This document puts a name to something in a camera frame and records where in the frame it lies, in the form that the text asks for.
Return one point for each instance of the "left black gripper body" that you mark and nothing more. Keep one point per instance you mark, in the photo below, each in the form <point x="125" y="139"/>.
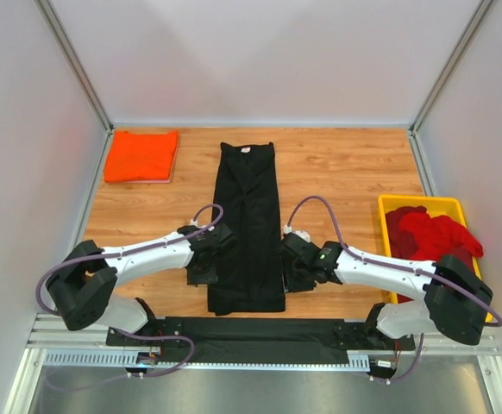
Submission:
<point x="202" y="276"/>

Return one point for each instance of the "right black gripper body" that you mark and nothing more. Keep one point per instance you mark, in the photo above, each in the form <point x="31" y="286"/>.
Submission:
<point x="294" y="280"/>

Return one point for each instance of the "black t-shirt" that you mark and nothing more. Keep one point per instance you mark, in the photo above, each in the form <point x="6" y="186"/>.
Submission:
<point x="250" y="277"/>

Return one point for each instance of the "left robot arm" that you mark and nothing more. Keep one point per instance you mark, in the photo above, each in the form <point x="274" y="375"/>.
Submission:
<point x="82" y="286"/>

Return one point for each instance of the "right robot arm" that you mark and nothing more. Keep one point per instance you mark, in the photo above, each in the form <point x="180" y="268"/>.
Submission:
<point x="445" y="296"/>

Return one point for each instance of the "red t-shirt in bin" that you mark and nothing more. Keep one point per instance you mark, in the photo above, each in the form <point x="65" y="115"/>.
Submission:
<point x="415" y="235"/>

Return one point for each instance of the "folded orange t-shirt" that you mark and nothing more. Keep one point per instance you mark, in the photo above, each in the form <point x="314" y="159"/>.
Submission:
<point x="125" y="138"/>

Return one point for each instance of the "yellow plastic bin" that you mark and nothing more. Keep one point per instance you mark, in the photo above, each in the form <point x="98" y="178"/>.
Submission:
<point x="435" y="206"/>

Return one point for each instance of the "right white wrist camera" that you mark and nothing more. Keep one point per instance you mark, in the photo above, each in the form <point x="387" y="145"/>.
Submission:
<point x="288" y="230"/>

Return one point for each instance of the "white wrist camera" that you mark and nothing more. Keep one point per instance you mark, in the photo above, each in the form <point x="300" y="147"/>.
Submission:
<point x="288" y="230"/>
<point x="196" y="224"/>

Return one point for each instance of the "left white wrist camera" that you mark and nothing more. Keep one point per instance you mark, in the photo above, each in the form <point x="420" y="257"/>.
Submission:
<point x="196" y="224"/>

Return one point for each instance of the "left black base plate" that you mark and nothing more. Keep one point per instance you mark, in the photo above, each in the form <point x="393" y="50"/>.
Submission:
<point x="156" y="327"/>

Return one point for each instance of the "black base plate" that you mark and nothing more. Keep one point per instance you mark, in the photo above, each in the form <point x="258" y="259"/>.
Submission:
<point x="364" y="336"/>
<point x="156" y="327"/>

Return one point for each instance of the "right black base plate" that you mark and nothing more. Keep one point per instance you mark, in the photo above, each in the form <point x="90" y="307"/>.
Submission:
<point x="364" y="336"/>

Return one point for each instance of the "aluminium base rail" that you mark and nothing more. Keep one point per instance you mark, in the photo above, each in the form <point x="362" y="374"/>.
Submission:
<point x="88" y="348"/>

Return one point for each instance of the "left aluminium frame post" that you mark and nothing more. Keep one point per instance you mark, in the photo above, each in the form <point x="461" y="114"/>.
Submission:
<point x="58" y="31"/>

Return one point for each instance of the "aluminium frame post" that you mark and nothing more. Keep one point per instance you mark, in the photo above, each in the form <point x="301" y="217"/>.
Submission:
<point x="463" y="43"/>
<point x="58" y="31"/>

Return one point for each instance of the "right aluminium frame post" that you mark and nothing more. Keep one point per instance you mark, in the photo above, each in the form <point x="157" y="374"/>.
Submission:
<point x="463" y="43"/>

